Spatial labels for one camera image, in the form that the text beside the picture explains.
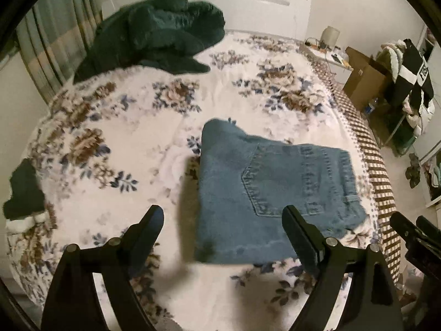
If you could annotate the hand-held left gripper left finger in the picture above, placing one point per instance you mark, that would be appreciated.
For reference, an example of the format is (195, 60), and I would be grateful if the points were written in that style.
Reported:
(146, 238)

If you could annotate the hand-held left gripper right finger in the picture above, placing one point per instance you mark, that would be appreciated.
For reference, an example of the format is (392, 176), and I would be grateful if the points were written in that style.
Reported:
(303, 241)

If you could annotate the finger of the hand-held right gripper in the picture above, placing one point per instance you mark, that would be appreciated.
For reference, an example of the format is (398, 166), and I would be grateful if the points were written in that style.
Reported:
(406, 227)
(429, 226)

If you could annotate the blue denim pants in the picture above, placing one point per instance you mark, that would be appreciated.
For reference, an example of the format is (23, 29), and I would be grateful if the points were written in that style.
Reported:
(262, 186)

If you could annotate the pair of dark slippers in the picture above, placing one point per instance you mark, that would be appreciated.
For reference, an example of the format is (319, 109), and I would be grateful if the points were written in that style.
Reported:
(412, 170)

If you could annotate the brown checkered bed sheet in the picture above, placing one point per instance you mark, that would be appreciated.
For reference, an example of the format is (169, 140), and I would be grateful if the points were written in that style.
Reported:
(375, 176)

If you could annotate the floral bed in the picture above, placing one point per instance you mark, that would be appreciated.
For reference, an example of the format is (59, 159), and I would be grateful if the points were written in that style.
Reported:
(131, 134)

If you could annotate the folded white cloth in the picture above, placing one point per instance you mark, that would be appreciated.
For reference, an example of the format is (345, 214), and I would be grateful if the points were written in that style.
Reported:
(22, 224)

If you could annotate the blue bottle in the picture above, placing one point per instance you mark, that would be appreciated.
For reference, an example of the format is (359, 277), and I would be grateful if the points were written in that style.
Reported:
(370, 106)

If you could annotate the folded black cloth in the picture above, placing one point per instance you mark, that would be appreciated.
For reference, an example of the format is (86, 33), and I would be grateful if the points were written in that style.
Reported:
(26, 193)

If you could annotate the black and white jacket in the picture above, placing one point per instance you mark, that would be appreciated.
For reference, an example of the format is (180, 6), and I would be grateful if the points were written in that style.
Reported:
(415, 72)

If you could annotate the large brown cardboard box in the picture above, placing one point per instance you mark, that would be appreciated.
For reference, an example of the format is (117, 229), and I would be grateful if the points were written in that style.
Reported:
(365, 76)

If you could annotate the white nightstand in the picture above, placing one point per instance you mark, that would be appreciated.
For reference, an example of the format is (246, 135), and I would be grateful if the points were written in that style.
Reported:
(330, 63)

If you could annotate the dark green fleece blanket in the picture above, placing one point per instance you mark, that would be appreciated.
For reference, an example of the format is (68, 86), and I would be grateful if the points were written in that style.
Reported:
(151, 38)

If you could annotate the white table lamp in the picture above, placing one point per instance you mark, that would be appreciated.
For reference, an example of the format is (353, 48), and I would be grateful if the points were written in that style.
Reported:
(329, 36)

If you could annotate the green striped curtain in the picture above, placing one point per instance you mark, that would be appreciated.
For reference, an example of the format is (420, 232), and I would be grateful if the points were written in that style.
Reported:
(58, 38)

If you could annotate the white bed headboard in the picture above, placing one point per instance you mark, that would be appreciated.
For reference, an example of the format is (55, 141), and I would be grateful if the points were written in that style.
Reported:
(255, 13)

